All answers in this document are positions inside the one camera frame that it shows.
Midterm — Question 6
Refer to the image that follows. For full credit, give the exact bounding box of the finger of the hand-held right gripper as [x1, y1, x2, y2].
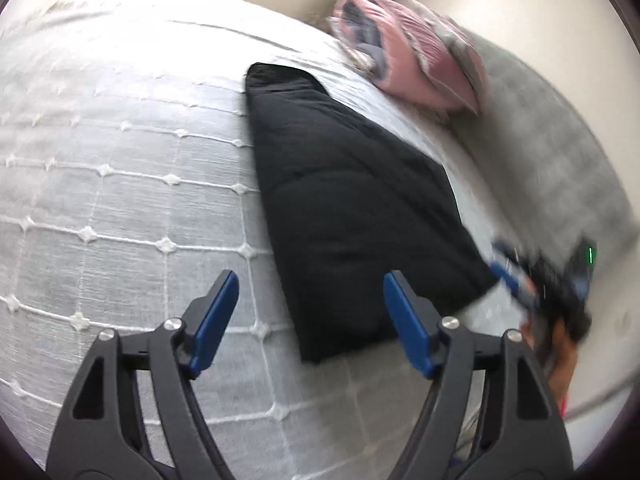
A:
[490, 240, 541, 313]

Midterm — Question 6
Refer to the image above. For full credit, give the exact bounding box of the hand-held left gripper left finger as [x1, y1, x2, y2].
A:
[45, 269, 241, 480]

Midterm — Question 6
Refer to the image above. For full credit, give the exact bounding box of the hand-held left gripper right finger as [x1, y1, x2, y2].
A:
[382, 270, 576, 480]

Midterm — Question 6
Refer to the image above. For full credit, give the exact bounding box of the black padded jacket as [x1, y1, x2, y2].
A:
[244, 62, 501, 363]

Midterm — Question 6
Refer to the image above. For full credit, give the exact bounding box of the person's right forearm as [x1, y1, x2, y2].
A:
[520, 310, 581, 401]

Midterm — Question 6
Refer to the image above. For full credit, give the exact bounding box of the grey tufted headboard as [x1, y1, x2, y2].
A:
[447, 35, 631, 311]

